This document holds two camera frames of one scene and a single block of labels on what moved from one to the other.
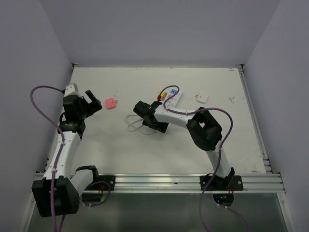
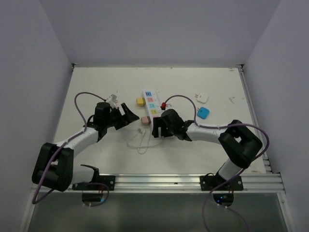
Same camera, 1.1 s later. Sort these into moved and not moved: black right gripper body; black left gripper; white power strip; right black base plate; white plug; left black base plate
Moved: black right gripper body; white power strip; black left gripper
Not moved: white plug; left black base plate; right black base plate
